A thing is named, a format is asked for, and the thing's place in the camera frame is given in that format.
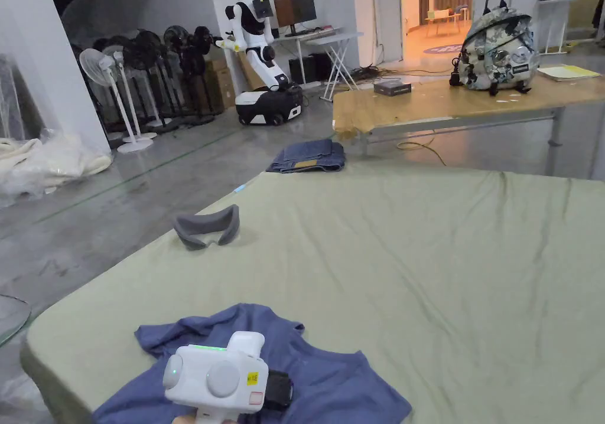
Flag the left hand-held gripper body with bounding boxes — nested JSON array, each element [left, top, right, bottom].
[[162, 331, 294, 424]]

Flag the blue shirt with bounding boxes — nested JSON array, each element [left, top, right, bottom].
[[92, 303, 414, 424]]

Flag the grey headset face pad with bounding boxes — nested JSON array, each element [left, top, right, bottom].
[[172, 204, 241, 252]]

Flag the bed with pale green sheet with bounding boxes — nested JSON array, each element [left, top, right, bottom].
[[19, 160, 605, 424]]

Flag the folded blue jeans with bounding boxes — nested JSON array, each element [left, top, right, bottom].
[[266, 139, 347, 174]]

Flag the pile of white bedding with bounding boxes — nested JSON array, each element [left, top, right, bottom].
[[0, 128, 113, 203]]

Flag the row of standing fans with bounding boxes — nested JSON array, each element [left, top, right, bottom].
[[78, 24, 223, 155]]

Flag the white and black robot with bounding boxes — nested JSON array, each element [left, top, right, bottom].
[[213, 0, 304, 127]]

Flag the white folding table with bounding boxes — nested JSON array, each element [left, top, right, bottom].
[[305, 35, 361, 102]]

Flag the small black box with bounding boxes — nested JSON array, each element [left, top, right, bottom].
[[373, 80, 412, 96]]

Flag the wooden table with metal legs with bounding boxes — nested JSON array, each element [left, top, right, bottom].
[[333, 66, 605, 178]]

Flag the white desk with monitor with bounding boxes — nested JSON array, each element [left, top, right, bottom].
[[271, 0, 365, 87]]

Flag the patterned backpack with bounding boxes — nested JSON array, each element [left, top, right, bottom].
[[448, 0, 541, 96]]

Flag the yellow paper pad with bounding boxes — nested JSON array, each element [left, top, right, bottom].
[[536, 64, 603, 83]]

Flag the white table with items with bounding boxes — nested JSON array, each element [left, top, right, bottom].
[[537, 0, 605, 56]]

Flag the yellow cable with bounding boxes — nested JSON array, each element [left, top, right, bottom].
[[396, 131, 447, 167]]

